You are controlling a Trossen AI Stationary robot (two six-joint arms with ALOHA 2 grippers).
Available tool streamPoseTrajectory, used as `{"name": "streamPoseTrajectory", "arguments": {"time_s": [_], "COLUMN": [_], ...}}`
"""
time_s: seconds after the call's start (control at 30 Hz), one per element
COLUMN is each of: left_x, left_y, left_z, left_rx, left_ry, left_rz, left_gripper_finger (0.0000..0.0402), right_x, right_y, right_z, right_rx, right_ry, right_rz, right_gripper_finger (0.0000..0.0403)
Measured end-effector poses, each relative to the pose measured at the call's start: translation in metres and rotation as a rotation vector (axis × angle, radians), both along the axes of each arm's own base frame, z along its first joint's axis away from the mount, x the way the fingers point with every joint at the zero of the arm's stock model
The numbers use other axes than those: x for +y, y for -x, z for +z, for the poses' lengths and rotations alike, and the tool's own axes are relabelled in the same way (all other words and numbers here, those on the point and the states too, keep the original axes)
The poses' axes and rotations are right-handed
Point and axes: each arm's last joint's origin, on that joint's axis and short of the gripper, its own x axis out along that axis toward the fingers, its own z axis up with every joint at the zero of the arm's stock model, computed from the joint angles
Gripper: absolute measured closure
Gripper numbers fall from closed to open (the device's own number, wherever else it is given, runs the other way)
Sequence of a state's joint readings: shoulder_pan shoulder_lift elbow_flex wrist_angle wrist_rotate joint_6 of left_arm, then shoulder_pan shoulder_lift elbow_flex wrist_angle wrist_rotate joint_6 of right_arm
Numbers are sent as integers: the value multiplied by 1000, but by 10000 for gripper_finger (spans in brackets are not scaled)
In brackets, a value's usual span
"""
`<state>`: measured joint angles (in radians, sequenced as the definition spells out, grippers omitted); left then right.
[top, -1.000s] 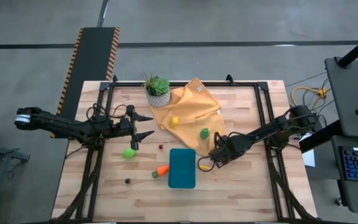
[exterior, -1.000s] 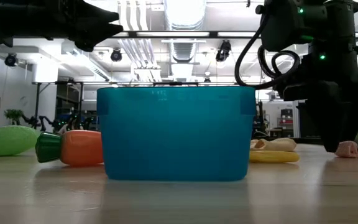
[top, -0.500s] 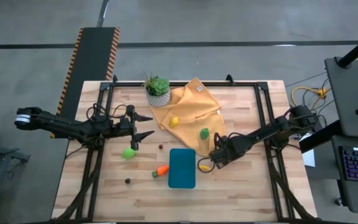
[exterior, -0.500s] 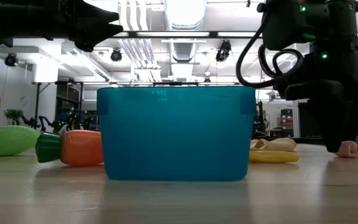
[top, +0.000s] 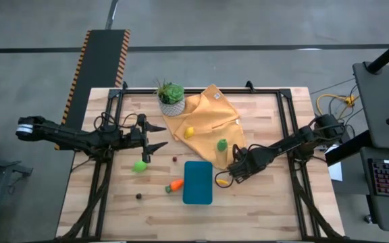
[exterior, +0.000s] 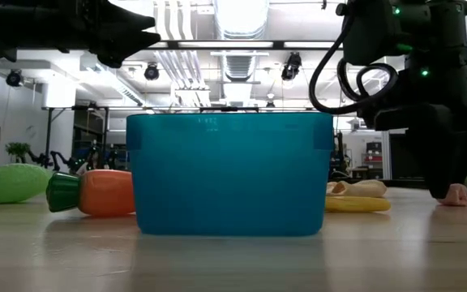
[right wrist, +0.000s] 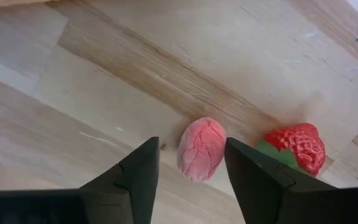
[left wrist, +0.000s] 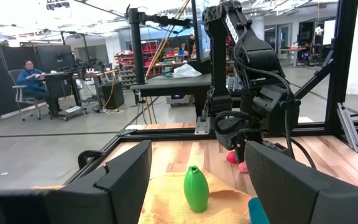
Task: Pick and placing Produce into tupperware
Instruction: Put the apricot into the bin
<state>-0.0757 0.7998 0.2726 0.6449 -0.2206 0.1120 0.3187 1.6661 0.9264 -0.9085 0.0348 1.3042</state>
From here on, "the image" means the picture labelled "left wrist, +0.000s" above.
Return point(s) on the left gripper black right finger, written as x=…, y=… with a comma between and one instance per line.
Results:
x=284, y=193

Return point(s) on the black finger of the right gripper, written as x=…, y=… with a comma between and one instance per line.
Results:
x=241, y=151

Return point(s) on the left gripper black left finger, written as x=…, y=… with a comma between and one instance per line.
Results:
x=123, y=186

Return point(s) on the pink toy fruit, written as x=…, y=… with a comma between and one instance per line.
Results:
x=232, y=157

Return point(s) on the green toy corn husk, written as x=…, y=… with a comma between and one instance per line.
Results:
x=196, y=191

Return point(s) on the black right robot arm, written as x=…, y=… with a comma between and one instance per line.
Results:
x=217, y=62

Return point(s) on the blue plastic tupperware tub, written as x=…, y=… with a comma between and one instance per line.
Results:
x=256, y=213

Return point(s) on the black table clamp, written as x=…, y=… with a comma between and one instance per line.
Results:
x=87, y=154

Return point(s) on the yellow waffle cloth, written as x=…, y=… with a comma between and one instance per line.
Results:
x=169, y=202

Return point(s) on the black side table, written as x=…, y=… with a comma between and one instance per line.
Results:
x=172, y=85

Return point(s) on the white plastic bag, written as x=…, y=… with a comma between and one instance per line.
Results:
x=185, y=72

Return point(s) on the black computer monitor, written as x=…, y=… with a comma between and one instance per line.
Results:
x=204, y=46

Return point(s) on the black box under workbench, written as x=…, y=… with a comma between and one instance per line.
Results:
x=113, y=95

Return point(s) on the silver diagonal strut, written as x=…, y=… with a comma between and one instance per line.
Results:
x=350, y=127

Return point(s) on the person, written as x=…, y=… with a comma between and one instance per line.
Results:
x=33, y=81
x=191, y=46

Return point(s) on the wooden workbench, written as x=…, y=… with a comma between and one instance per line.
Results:
x=98, y=74

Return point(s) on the red storage bin shelf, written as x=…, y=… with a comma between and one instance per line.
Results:
x=126, y=67

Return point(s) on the black rolling desk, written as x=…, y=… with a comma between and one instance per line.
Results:
x=56, y=85

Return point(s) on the grey office chair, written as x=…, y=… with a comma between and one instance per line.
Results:
x=19, y=91

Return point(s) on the silver corner bracket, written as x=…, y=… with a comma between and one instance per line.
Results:
x=202, y=126

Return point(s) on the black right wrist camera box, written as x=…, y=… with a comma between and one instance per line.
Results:
x=275, y=112

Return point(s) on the black aluminium table frame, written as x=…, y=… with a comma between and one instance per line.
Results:
x=340, y=62

